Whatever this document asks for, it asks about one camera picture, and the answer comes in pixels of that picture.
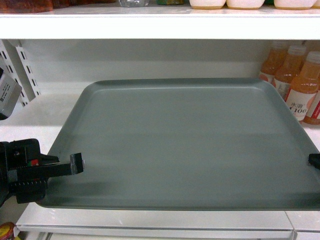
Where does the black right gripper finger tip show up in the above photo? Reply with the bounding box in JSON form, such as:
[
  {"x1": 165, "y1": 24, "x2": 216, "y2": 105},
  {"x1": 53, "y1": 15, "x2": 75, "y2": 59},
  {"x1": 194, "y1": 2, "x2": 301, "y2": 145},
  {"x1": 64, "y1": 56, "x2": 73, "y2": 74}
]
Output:
[{"x1": 308, "y1": 153, "x2": 320, "y2": 169}]

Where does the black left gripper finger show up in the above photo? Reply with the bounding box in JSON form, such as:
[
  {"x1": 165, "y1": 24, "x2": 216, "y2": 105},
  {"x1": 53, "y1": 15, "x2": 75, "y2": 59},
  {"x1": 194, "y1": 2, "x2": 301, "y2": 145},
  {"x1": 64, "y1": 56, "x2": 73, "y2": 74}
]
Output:
[
  {"x1": 39, "y1": 153, "x2": 59, "y2": 165},
  {"x1": 37, "y1": 153, "x2": 84, "y2": 179}
]

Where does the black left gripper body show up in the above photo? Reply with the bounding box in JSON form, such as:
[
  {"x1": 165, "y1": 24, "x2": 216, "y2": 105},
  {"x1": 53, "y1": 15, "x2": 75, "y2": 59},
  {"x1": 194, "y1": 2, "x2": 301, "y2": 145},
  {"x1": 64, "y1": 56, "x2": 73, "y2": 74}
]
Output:
[{"x1": 0, "y1": 138, "x2": 48, "y2": 204}]

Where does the grey-silver rectangular tray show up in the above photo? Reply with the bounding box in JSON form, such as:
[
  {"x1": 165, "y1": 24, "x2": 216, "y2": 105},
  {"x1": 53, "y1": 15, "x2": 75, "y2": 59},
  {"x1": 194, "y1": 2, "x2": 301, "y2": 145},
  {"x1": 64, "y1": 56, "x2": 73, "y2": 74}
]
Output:
[{"x1": 39, "y1": 78, "x2": 320, "y2": 211}]

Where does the white middle shelf board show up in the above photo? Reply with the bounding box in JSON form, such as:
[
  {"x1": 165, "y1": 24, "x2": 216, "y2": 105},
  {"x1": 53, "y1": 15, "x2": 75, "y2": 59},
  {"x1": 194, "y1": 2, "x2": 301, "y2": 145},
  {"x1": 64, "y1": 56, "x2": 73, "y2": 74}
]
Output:
[{"x1": 0, "y1": 82, "x2": 320, "y2": 232}]

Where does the white shelf board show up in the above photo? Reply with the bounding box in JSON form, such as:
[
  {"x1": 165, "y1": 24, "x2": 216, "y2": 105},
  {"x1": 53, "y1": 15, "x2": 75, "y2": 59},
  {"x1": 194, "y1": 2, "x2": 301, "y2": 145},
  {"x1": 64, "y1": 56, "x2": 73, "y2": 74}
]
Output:
[
  {"x1": 0, "y1": 3, "x2": 320, "y2": 40},
  {"x1": 0, "y1": 82, "x2": 320, "y2": 232}
]

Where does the orange juice bottle front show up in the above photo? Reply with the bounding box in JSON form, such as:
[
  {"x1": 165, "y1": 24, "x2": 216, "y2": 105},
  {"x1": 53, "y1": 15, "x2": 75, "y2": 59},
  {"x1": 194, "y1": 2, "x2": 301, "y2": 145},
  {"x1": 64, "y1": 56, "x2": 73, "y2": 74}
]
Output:
[{"x1": 285, "y1": 51, "x2": 320, "y2": 122}]

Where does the orange juice bottle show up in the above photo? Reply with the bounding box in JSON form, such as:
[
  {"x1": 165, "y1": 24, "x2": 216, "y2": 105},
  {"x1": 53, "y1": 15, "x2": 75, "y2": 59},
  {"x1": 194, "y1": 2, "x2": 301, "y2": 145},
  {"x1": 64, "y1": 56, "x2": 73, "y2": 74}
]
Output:
[
  {"x1": 271, "y1": 45, "x2": 307, "y2": 100},
  {"x1": 258, "y1": 40, "x2": 288, "y2": 83},
  {"x1": 285, "y1": 51, "x2": 320, "y2": 122}
]

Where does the orange juice bottle middle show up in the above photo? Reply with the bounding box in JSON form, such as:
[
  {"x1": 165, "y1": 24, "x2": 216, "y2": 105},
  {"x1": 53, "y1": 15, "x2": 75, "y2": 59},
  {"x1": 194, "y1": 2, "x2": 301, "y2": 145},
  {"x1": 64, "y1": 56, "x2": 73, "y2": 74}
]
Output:
[{"x1": 271, "y1": 45, "x2": 307, "y2": 100}]

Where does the white slotted shelf upright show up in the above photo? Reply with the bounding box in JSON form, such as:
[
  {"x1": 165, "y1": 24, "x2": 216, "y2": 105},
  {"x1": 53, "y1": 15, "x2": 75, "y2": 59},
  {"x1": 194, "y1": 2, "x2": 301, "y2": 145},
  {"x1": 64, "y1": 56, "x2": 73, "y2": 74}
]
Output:
[{"x1": 0, "y1": 39, "x2": 41, "y2": 107}]

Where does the orange juice bottle back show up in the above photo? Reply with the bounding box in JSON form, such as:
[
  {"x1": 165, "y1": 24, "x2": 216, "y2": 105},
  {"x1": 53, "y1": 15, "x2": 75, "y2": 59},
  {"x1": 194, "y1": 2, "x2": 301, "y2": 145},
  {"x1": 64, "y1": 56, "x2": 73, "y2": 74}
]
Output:
[{"x1": 258, "y1": 40, "x2": 288, "y2": 83}]

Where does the white jug right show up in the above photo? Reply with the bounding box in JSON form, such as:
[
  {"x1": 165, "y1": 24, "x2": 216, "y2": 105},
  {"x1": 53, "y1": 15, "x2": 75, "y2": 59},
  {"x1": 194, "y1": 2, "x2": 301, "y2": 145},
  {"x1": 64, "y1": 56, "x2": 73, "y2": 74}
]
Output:
[{"x1": 273, "y1": 0, "x2": 317, "y2": 10}]

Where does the white jug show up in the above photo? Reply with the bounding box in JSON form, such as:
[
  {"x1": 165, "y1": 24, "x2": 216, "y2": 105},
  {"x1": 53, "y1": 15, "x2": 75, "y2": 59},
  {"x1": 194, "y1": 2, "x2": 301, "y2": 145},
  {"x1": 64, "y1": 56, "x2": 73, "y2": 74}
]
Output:
[
  {"x1": 226, "y1": 0, "x2": 265, "y2": 10},
  {"x1": 189, "y1": 0, "x2": 226, "y2": 10},
  {"x1": 273, "y1": 0, "x2": 317, "y2": 10}
]

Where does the white upper shelf board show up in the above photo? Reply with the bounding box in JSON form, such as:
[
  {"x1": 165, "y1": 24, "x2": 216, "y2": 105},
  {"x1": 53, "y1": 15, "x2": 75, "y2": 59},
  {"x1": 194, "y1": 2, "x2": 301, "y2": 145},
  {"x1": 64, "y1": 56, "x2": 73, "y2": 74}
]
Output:
[{"x1": 0, "y1": 3, "x2": 320, "y2": 40}]

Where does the clear water bottle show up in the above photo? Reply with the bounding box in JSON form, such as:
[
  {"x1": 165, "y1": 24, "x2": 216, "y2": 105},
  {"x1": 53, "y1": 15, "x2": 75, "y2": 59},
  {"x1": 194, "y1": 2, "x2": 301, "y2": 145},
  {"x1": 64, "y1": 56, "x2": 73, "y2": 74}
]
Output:
[{"x1": 118, "y1": 0, "x2": 149, "y2": 8}]

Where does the white jug middle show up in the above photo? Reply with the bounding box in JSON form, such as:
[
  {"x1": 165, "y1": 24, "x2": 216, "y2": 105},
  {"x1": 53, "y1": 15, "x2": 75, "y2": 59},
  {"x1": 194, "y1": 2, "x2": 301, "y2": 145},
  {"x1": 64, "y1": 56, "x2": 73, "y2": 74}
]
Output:
[{"x1": 226, "y1": 0, "x2": 265, "y2": 10}]

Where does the white jug left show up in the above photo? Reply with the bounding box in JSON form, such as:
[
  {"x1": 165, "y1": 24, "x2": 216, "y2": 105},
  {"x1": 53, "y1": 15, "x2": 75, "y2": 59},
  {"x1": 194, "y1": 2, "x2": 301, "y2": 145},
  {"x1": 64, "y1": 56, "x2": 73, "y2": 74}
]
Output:
[{"x1": 189, "y1": 0, "x2": 226, "y2": 10}]

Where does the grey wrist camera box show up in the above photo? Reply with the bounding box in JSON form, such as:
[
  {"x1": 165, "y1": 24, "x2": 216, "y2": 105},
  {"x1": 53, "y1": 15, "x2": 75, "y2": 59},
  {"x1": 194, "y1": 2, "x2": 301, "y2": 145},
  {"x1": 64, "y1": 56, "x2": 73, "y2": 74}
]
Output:
[{"x1": 0, "y1": 68, "x2": 22, "y2": 121}]

